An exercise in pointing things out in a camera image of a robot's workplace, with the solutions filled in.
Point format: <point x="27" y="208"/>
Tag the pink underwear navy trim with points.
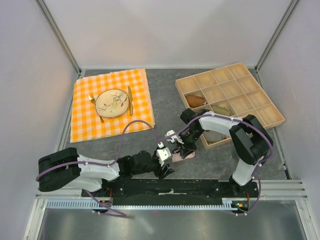
<point x="179" y="155"/>

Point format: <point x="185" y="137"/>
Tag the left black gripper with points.
<point x="161" y="173"/>

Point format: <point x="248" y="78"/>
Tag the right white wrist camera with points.
<point x="173" y="137"/>

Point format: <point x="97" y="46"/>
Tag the olive rolled cloth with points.
<point x="225" y="111"/>

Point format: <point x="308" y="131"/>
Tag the wooden compartment tray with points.
<point x="234" y="87"/>

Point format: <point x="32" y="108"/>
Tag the gold knife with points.
<point x="130" y="97"/>

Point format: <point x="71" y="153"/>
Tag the gold fork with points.
<point x="93" y="101"/>

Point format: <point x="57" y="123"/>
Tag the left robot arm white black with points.
<point x="68" y="169"/>

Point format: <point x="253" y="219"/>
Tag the white slotted cable duct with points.
<point x="90" y="204"/>

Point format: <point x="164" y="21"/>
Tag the orange white checkered cloth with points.
<point x="85" y="122"/>

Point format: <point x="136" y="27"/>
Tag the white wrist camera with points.
<point x="163" y="153"/>
<point x="173" y="137"/>

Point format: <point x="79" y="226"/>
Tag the brown rolled cloth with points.
<point x="195" y="101"/>

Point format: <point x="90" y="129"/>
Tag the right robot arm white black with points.
<point x="251" y="141"/>

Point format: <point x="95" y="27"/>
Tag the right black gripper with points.
<point x="185" y="147"/>

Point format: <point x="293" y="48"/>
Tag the grey rolled cloth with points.
<point x="213" y="136"/>

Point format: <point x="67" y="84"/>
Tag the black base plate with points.
<point x="173" y="192"/>

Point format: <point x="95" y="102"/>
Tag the beige floral plate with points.
<point x="112" y="103"/>

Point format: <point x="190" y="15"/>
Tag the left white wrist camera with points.
<point x="163" y="153"/>

